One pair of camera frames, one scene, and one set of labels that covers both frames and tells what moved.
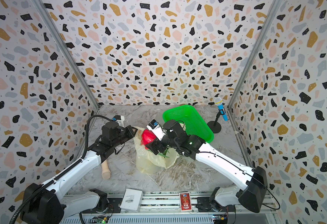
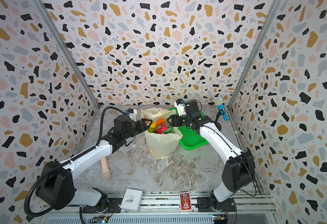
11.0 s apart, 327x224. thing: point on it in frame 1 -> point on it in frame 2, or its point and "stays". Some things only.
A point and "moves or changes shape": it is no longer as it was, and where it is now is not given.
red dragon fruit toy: (147, 136) moves or changes shape
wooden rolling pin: (106, 171) stays
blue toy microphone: (218, 101) stays
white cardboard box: (132, 200) stays
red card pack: (185, 201) stays
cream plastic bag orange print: (148, 163) -> (162, 146)
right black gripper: (158, 144) -> (177, 120)
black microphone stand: (214, 125) stays
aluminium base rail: (164, 208) stays
